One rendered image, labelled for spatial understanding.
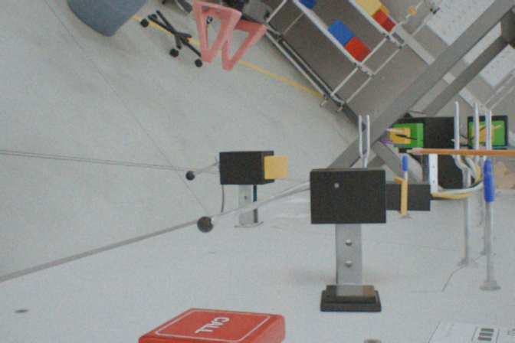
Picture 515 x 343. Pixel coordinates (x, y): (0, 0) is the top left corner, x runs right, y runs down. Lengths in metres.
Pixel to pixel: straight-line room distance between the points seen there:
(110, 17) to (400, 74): 5.01
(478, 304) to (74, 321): 0.27
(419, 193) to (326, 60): 8.30
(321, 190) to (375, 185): 0.04
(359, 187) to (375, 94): 8.00
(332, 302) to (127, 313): 0.14
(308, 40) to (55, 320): 8.56
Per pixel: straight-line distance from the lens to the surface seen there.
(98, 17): 4.13
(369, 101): 8.48
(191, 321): 0.30
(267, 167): 0.83
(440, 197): 0.51
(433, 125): 1.17
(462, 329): 0.41
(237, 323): 0.29
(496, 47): 1.99
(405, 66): 8.44
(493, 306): 0.47
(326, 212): 0.49
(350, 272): 0.50
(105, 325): 0.43
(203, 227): 0.51
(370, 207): 0.49
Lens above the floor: 1.24
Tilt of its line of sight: 17 degrees down
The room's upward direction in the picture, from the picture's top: 44 degrees clockwise
